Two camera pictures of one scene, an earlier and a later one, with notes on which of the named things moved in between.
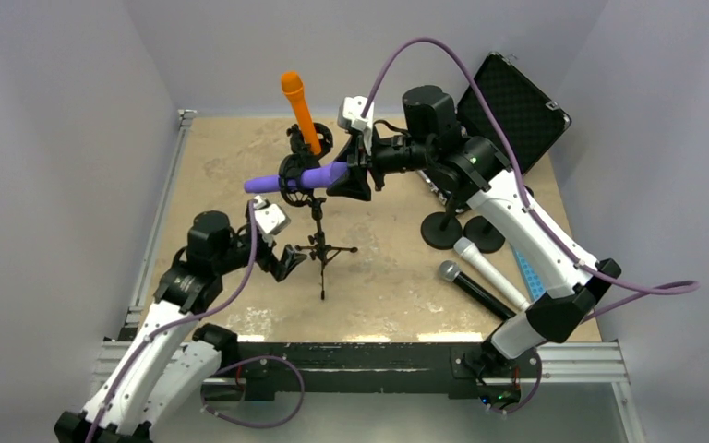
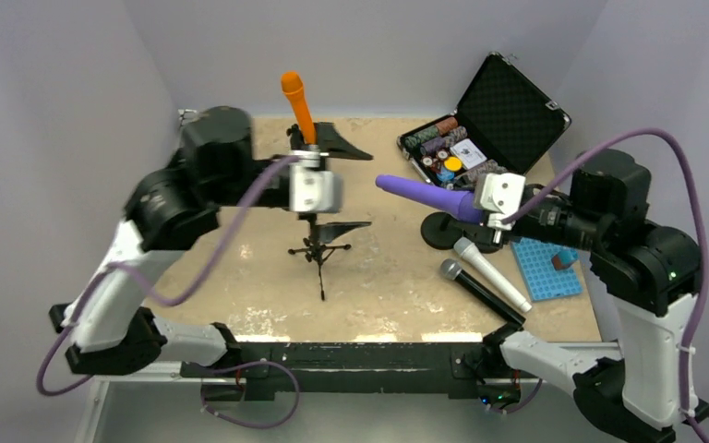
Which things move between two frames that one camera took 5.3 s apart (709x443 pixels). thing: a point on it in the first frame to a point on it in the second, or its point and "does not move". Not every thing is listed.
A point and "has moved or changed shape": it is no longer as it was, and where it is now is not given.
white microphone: (467, 246) does not move
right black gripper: (355, 184) to (502, 234)
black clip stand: (442, 230) does not move
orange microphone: (293, 87) does not move
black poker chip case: (530, 117) does not move
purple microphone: (306, 179) has moved or changed shape
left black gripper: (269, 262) to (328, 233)
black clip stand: (483, 234) does not move
